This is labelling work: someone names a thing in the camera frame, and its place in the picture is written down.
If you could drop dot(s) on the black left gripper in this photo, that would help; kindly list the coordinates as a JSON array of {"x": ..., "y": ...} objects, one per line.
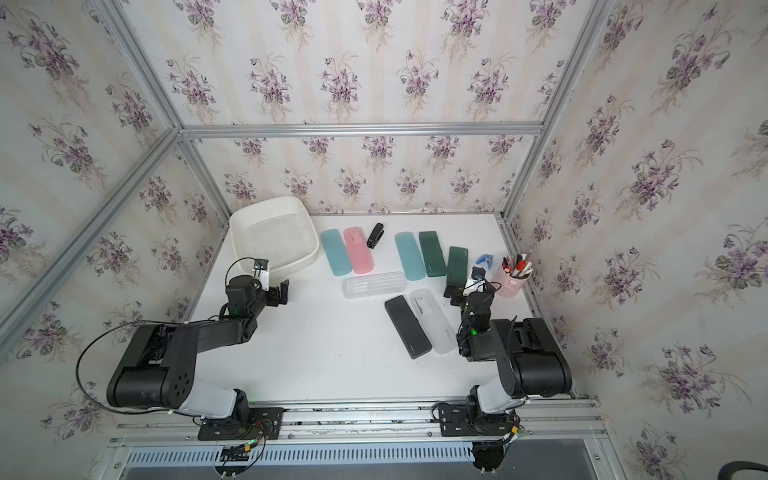
[{"x": 274, "y": 293}]

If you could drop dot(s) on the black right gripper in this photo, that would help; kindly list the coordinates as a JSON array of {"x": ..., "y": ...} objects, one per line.
[{"x": 459, "y": 293}]

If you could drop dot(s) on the dark green pencil case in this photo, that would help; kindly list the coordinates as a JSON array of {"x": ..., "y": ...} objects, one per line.
[
  {"x": 433, "y": 257},
  {"x": 457, "y": 267}
]

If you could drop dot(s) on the frosted white pencil case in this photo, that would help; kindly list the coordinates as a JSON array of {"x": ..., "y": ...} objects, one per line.
[{"x": 433, "y": 321}]

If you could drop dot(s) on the black pencil case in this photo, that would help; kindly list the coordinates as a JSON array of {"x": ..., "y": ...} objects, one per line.
[{"x": 408, "y": 328}]

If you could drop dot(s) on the white plastic storage box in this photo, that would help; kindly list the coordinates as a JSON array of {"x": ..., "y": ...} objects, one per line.
[{"x": 279, "y": 230}]

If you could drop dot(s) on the ribbed clear pencil case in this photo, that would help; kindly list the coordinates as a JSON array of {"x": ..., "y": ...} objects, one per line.
[{"x": 373, "y": 285}]

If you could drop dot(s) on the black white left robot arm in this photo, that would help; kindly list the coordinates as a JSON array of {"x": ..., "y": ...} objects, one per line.
[{"x": 158, "y": 368}]

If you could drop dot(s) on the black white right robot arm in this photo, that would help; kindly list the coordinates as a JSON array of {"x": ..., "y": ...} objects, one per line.
[{"x": 529, "y": 363}]

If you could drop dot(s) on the teal pencil case right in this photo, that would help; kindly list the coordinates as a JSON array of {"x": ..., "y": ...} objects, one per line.
[{"x": 410, "y": 256}]

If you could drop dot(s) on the teal pencil case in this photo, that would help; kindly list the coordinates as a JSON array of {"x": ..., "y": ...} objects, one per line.
[
  {"x": 336, "y": 252},
  {"x": 410, "y": 256}
]

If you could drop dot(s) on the teal pencil case left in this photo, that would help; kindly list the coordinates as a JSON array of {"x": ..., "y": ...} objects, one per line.
[{"x": 336, "y": 252}]

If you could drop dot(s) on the pink pencil case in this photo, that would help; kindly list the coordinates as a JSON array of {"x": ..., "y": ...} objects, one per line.
[{"x": 358, "y": 250}]

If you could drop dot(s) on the blue staple remover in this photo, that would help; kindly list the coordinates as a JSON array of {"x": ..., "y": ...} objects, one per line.
[{"x": 485, "y": 260}]

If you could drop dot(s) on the pink pen cup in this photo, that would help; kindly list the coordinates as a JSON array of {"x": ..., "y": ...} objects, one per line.
[{"x": 506, "y": 285}]

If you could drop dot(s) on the pens in cup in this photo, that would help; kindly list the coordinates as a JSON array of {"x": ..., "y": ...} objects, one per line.
[{"x": 517, "y": 267}]

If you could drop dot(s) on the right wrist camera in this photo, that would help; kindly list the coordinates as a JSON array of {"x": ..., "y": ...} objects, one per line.
[{"x": 478, "y": 275}]

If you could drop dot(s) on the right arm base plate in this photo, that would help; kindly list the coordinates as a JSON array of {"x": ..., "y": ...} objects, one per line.
[{"x": 464, "y": 420}]

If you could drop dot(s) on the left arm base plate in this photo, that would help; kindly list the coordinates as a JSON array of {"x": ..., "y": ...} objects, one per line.
[{"x": 260, "y": 421}]

